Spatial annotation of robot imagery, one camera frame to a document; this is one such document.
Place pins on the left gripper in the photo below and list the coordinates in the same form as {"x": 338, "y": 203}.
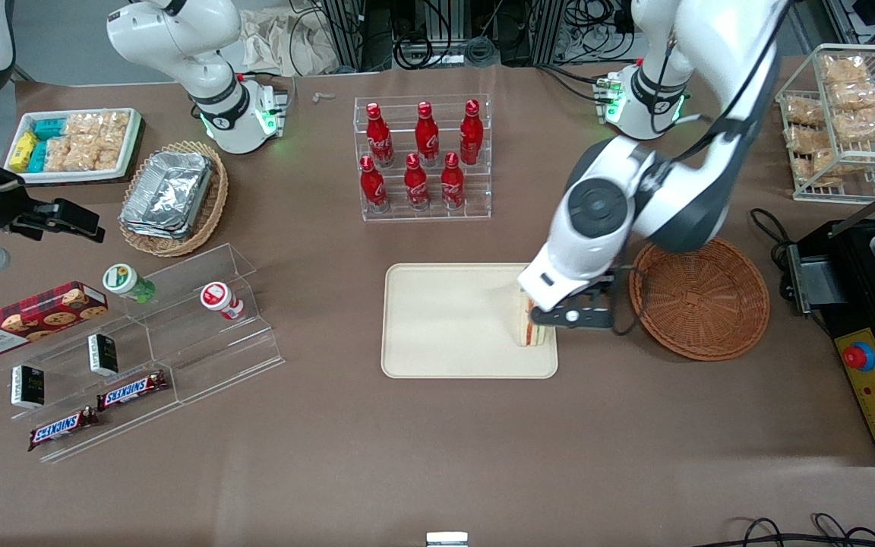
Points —
{"x": 599, "y": 289}

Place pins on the triangle sandwich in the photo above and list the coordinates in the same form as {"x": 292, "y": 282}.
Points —
{"x": 532, "y": 334}

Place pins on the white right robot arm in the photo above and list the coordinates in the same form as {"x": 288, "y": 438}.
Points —
{"x": 179, "y": 38}

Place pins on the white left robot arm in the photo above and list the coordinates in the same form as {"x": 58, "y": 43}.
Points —
{"x": 680, "y": 197}

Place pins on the white rectangular snack tray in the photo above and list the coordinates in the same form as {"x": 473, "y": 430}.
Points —
{"x": 73, "y": 176}

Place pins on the cream rectangular tray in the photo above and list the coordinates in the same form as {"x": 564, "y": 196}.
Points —
{"x": 453, "y": 319}

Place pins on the aluminium foil tray stack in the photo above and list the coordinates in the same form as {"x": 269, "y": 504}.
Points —
{"x": 168, "y": 194}

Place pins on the round brown wicker basket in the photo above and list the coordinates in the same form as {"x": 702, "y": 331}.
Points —
{"x": 699, "y": 300}

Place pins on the oval light wicker basket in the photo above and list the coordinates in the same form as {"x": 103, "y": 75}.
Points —
{"x": 213, "y": 205}

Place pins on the teal snack packet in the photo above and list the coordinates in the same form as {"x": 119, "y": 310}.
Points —
{"x": 39, "y": 156}
{"x": 48, "y": 128}

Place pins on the rice cracker packet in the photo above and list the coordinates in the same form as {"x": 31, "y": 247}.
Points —
{"x": 802, "y": 110}
{"x": 806, "y": 138}
{"x": 117, "y": 121}
{"x": 844, "y": 68}
{"x": 825, "y": 163}
{"x": 82, "y": 124}
{"x": 80, "y": 158}
{"x": 58, "y": 154}
{"x": 857, "y": 95}
{"x": 109, "y": 152}
{"x": 863, "y": 123}

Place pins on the yellow snack packet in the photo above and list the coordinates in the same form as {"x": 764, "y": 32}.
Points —
{"x": 22, "y": 150}

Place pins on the red tartan cookie box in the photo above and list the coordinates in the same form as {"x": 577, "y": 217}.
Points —
{"x": 27, "y": 315}

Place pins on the green lidded cup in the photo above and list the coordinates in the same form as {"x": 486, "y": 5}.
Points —
{"x": 127, "y": 282}

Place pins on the small black chocolate box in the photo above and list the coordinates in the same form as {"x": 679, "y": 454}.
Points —
{"x": 27, "y": 386}
{"x": 103, "y": 354}

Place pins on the red cola bottle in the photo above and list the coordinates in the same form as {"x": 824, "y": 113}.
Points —
{"x": 371, "y": 186}
{"x": 452, "y": 182}
{"x": 415, "y": 184}
{"x": 379, "y": 137}
{"x": 427, "y": 135}
{"x": 471, "y": 133}

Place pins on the clear acrylic bottle rack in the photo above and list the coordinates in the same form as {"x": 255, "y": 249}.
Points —
{"x": 422, "y": 213}

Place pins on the Snickers chocolate bar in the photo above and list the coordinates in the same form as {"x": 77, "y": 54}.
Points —
{"x": 134, "y": 390}
{"x": 63, "y": 428}

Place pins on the red lidded cup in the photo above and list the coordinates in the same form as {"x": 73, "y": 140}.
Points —
{"x": 221, "y": 300}

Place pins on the clear acrylic stepped display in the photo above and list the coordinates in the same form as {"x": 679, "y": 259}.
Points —
{"x": 202, "y": 357}

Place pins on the small silver white object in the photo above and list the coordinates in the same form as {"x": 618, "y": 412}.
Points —
{"x": 446, "y": 539}

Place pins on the black appliance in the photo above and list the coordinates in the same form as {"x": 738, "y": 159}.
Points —
{"x": 851, "y": 273}

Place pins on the white cloth bag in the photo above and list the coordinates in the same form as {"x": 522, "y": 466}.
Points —
{"x": 285, "y": 42}

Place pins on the small clear plastic piece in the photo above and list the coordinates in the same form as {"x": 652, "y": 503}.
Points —
{"x": 323, "y": 96}

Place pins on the aluminium frame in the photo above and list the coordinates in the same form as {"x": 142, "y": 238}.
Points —
{"x": 354, "y": 34}

